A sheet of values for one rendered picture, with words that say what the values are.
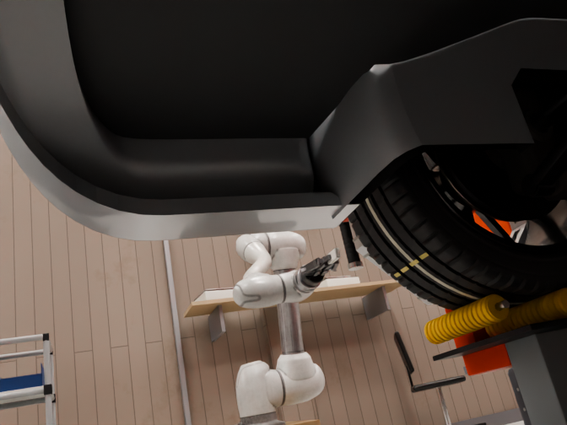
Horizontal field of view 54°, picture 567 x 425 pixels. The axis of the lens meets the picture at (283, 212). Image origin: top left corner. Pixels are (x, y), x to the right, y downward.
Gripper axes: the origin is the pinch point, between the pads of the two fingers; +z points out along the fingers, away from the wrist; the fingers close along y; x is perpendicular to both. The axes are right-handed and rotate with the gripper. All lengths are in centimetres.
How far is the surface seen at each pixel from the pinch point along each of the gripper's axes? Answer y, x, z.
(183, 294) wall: -15, 80, -335
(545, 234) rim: -34, -14, 49
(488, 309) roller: -3, -32, 58
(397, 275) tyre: 7.9, -19.6, 44.8
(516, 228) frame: -40, -7, 35
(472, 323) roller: -3, -33, 51
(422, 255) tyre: 8, -19, 56
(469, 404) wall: -275, -58, -337
